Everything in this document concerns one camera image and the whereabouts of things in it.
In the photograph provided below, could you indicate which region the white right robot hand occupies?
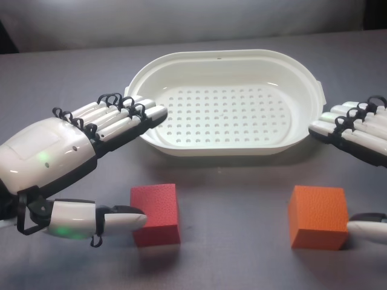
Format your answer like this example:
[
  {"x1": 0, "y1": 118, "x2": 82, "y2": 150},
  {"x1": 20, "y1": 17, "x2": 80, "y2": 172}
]
[{"x1": 308, "y1": 95, "x2": 387, "y2": 244}]

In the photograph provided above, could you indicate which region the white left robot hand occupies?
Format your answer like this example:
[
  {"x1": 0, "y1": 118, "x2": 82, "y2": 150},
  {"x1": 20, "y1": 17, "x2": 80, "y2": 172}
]
[{"x1": 0, "y1": 93, "x2": 169, "y2": 248}]

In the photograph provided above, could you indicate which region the orange cube block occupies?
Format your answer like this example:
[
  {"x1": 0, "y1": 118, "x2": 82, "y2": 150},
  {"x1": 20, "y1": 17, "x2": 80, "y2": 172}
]
[{"x1": 287, "y1": 185, "x2": 350, "y2": 251}]

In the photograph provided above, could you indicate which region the red cube block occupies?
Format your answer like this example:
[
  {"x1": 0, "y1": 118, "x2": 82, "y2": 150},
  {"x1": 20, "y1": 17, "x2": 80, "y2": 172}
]
[{"x1": 130, "y1": 182, "x2": 182, "y2": 248}]

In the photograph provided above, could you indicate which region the white perforated oval basket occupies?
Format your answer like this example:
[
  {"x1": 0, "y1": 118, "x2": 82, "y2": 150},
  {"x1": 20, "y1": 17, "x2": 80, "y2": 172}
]
[{"x1": 124, "y1": 50, "x2": 327, "y2": 158}]

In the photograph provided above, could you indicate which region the grey table cloth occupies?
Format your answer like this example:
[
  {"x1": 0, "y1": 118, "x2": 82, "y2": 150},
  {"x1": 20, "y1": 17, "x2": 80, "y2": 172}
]
[{"x1": 0, "y1": 30, "x2": 387, "y2": 290}]

